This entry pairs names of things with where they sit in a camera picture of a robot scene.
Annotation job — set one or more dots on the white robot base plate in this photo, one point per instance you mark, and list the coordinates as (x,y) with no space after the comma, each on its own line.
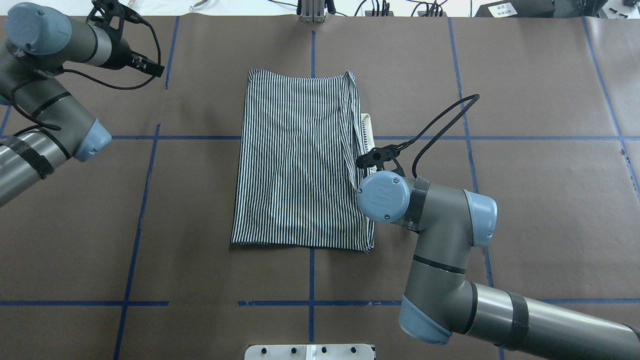
(332,351)

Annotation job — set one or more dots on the aluminium frame post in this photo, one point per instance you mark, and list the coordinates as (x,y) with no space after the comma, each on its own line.
(311,11)

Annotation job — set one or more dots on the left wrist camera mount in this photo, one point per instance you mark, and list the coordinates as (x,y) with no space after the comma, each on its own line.
(111,15)

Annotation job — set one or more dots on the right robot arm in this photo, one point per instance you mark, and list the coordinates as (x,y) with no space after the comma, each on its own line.
(441,299)

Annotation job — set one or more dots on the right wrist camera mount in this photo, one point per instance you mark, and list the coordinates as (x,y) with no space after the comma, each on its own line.
(378,156)

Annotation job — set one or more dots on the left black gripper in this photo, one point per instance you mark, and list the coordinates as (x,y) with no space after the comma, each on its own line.
(121,58)

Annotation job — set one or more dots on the blue tape line crosswise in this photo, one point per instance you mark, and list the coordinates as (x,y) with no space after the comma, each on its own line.
(444,138)

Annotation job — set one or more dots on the brown paper table cover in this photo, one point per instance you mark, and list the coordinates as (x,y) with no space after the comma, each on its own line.
(128,256)

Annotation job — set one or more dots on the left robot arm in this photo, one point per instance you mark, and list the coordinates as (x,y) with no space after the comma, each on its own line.
(40,40)

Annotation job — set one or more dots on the navy white striped polo shirt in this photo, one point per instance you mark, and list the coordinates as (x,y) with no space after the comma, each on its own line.
(297,180)

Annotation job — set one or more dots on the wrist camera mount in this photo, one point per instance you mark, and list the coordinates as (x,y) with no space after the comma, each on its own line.
(378,156)
(111,15)

